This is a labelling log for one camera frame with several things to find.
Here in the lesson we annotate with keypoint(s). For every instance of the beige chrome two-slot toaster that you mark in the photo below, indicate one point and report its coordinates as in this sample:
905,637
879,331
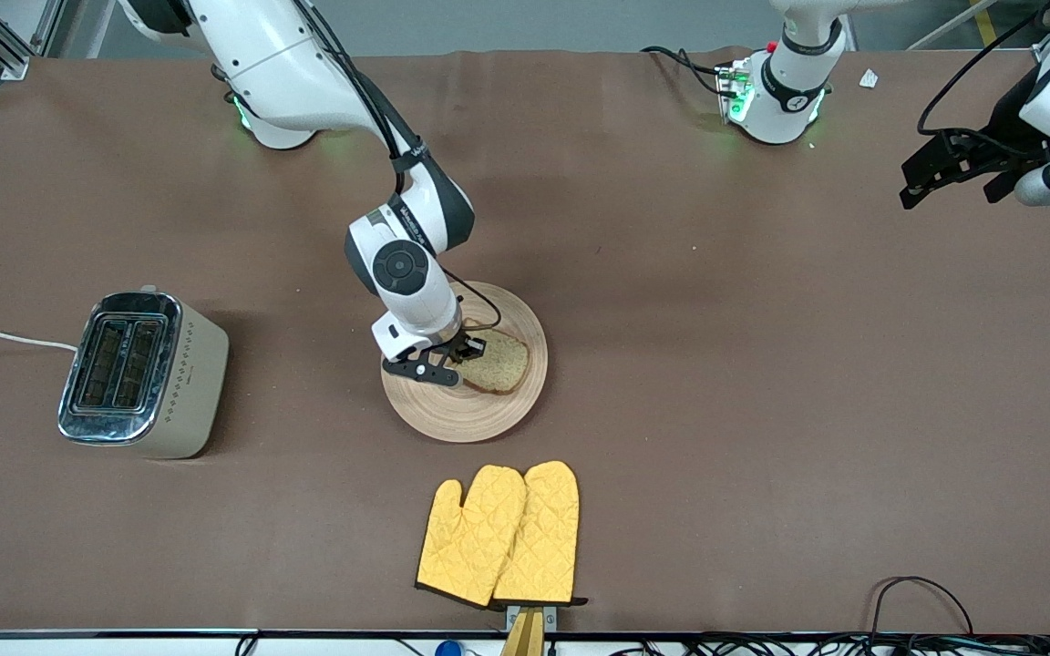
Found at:
192,383

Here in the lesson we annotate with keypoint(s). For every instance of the yellow quilted oven mitt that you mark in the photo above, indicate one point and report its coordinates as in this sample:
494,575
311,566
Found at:
470,547
548,538

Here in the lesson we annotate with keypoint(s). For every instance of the brown bread slice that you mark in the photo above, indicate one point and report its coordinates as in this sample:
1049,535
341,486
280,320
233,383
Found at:
502,364

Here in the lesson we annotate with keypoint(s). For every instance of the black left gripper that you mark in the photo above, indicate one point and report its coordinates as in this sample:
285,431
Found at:
1004,118

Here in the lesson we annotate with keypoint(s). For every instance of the round wooden plate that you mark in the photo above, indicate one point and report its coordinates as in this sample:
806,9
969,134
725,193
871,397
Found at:
470,415

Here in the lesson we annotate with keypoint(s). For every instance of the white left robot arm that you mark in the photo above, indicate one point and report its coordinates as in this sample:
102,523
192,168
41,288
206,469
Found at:
776,114

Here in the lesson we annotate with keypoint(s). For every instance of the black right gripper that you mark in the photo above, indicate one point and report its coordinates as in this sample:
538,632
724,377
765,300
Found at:
458,345

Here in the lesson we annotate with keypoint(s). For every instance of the small white paper scrap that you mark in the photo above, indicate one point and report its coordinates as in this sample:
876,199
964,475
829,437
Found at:
869,78

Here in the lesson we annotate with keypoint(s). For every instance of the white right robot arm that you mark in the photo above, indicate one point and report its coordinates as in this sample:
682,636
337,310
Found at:
406,273

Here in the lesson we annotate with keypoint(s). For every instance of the blue round cap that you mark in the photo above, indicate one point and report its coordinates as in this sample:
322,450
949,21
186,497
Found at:
447,649

